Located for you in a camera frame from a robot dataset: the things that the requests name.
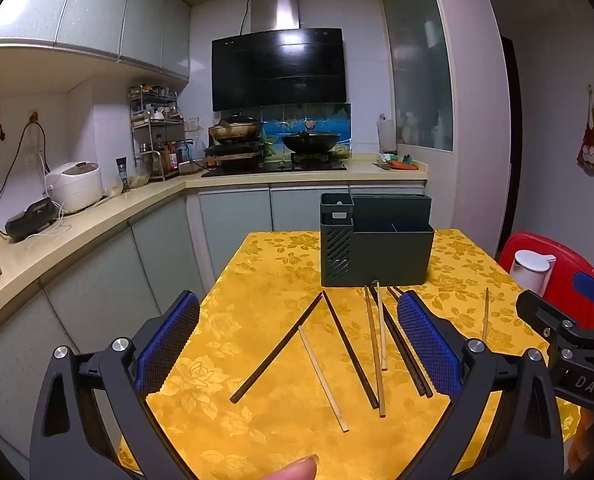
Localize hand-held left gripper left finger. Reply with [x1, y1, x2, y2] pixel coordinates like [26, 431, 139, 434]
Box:
[30, 290, 201, 480]

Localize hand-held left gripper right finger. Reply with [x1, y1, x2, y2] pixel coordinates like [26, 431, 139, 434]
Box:
[396, 290, 565, 480]

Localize brown wooden chopstick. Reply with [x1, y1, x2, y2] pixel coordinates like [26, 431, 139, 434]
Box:
[364, 285, 388, 419]

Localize dark green utensil holder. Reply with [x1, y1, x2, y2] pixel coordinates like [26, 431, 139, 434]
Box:
[320, 192, 436, 288]

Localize person's right hand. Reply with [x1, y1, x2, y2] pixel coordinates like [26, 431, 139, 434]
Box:
[567, 407, 594, 476]

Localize person's left hand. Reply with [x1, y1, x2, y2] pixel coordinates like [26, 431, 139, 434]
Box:
[264, 455, 320, 480]

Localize white kettle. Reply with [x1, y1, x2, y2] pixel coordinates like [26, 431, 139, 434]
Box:
[508, 249, 558, 300]

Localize red plastic stool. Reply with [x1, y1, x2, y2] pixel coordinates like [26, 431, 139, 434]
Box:
[498, 231, 594, 333]

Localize yellow floral tablecloth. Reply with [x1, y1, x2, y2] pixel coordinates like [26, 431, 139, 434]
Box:
[117, 229, 582, 480]

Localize red patterned hanging cloth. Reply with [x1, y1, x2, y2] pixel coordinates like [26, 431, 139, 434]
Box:
[577, 95, 594, 176]

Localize beige kitchen countertop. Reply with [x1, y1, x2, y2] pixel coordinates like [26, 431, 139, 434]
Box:
[0, 157, 428, 346]

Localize pepper grinder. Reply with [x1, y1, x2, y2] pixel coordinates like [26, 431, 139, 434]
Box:
[116, 157, 132, 193]

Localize white rice cooker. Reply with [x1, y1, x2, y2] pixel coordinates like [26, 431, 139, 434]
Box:
[44, 161, 103, 213]

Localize black countertop appliance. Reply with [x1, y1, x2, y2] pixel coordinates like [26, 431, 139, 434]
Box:
[4, 197, 57, 241]

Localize black portable stove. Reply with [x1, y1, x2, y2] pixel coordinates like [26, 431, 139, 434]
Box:
[204, 141, 265, 167]

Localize black gas cooktop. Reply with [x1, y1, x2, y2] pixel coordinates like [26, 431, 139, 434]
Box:
[200, 152, 349, 178]

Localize white plastic jug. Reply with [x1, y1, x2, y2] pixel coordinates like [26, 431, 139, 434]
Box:
[377, 114, 398, 154]

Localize metal spice rack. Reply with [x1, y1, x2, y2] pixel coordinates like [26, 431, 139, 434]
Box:
[128, 85, 186, 181]

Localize frying pan with lid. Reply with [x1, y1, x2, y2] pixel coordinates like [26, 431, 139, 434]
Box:
[208, 115, 268, 142]

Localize black wok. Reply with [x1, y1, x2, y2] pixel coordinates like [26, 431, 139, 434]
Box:
[281, 130, 342, 155]

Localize frosted glass panel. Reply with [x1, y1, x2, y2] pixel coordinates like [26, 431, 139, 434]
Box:
[381, 0, 455, 152]

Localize black range hood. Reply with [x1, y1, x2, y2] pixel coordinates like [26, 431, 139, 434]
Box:
[211, 0, 349, 112]

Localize pale green upper cabinets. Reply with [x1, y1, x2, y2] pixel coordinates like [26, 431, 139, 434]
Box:
[0, 0, 192, 83]

